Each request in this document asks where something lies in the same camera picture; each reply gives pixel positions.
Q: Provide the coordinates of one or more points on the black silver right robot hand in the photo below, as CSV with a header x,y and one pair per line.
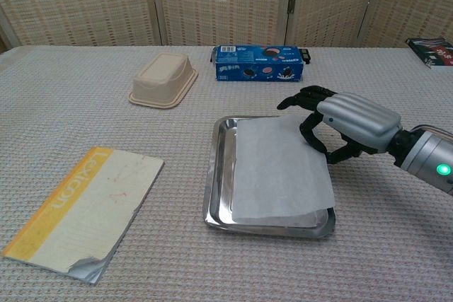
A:
x,y
361,118

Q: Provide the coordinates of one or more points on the white paper sheet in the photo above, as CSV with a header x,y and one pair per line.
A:
x,y
279,171

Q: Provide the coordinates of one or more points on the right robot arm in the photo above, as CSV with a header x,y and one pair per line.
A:
x,y
428,157

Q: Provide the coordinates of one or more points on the silver metal tray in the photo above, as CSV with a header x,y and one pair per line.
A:
x,y
221,181

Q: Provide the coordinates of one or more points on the dark red printed box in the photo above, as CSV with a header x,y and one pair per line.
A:
x,y
433,52

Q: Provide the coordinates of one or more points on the blue Oreo cookie box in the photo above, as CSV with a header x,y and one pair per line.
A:
x,y
258,65

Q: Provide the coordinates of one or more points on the metal screen hinge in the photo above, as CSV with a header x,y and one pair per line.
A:
x,y
292,5

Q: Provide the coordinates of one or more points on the woven folding screen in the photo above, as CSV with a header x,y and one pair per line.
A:
x,y
219,1

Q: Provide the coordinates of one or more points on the beige upturned food container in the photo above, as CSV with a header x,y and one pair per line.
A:
x,y
163,79

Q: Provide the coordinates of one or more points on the white woven tablecloth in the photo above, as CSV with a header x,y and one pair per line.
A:
x,y
88,118

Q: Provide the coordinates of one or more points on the yellow white Lexicon book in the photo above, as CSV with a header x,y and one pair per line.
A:
x,y
88,206

